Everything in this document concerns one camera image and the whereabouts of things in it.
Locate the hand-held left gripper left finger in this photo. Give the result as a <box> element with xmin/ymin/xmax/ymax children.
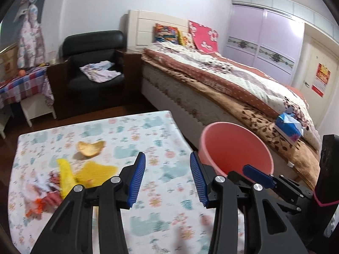
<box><xmin>30</xmin><ymin>152</ymin><xmax>147</xmax><ymax>254</ymax></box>

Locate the yellow floral pillow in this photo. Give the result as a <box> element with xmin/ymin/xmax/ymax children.
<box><xmin>177</xmin><ymin>30</ymin><xmax>196</xmax><ymax>49</ymax></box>

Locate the white side table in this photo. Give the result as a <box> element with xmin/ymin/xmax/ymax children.
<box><xmin>0</xmin><ymin>92</ymin><xmax>57</xmax><ymax>139</ymax></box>

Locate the floral tablecloth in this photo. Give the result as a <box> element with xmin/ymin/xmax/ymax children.
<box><xmin>7</xmin><ymin>110</ymin><xmax>245</xmax><ymax>254</ymax></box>

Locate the brown leaf pattern blanket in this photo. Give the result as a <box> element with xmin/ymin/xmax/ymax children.
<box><xmin>143</xmin><ymin>58</ymin><xmax>321</xmax><ymax>188</ymax></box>

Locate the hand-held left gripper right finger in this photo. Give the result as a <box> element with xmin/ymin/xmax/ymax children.
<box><xmin>190</xmin><ymin>151</ymin><xmax>309</xmax><ymax>254</ymax></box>

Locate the lilac wardrobe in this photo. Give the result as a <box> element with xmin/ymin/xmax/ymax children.
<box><xmin>222</xmin><ymin>0</ymin><xmax>305</xmax><ymax>85</ymax></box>

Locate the black leather armchair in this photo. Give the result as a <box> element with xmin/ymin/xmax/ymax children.
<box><xmin>48</xmin><ymin>30</ymin><xmax>143</xmax><ymax>119</ymax></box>

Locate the patterned puffer jacket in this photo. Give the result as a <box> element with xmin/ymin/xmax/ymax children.
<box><xmin>17</xmin><ymin>4</ymin><xmax>45</xmax><ymax>68</ymax></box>

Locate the white door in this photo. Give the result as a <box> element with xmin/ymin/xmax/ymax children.
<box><xmin>293</xmin><ymin>22</ymin><xmax>339</xmax><ymax>135</ymax></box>

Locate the colourful patterned pillow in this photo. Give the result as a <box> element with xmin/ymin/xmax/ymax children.
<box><xmin>154</xmin><ymin>23</ymin><xmax>181</xmax><ymax>44</ymax></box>

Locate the pink bucket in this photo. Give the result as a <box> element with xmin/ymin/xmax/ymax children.
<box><xmin>199</xmin><ymin>122</ymin><xmax>274</xmax><ymax>180</ymax></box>

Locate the red wall calendar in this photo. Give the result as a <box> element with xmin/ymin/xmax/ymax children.
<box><xmin>312</xmin><ymin>63</ymin><xmax>331</xmax><ymax>97</ymax></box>

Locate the pink floral pillow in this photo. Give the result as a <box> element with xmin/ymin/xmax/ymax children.
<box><xmin>189</xmin><ymin>20</ymin><xmax>219</xmax><ymax>53</ymax></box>

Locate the yellow wrapper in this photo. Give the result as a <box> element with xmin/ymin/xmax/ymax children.
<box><xmin>56</xmin><ymin>159</ymin><xmax>78</xmax><ymax>199</ymax></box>

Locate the brown paper bag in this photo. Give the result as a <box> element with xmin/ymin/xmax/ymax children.
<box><xmin>0</xmin><ymin>49</ymin><xmax>19</xmax><ymax>81</ymax></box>

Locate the yellow foam net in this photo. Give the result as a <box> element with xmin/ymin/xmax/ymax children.
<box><xmin>79</xmin><ymin>161</ymin><xmax>119</xmax><ymax>187</ymax></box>

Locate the crumpled light cloth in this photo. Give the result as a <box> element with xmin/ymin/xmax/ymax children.
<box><xmin>79</xmin><ymin>61</ymin><xmax>122</xmax><ymax>82</ymax></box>

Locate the orange peel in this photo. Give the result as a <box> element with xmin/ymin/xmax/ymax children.
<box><xmin>77</xmin><ymin>141</ymin><xmax>106</xmax><ymax>157</ymax></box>

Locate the blue tissue pack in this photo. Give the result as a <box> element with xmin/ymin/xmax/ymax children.
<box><xmin>274</xmin><ymin>112</ymin><xmax>304</xmax><ymax>145</ymax></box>

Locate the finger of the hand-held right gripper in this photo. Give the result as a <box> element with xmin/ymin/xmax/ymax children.
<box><xmin>243</xmin><ymin>165</ymin><xmax>312</xmax><ymax>201</ymax></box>
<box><xmin>227</xmin><ymin>171</ymin><xmax>302</xmax><ymax>215</ymax></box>

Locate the white hat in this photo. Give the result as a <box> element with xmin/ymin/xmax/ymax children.
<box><xmin>13</xmin><ymin>3</ymin><xmax>28</xmax><ymax>23</ymax></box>

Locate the bed with white headboard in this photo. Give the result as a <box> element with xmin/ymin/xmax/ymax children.
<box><xmin>128</xmin><ymin>10</ymin><xmax>322</xmax><ymax>191</ymax></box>

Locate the white plastic bag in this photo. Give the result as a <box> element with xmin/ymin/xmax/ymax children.
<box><xmin>21</xmin><ymin>173</ymin><xmax>57</xmax><ymax>209</ymax></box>

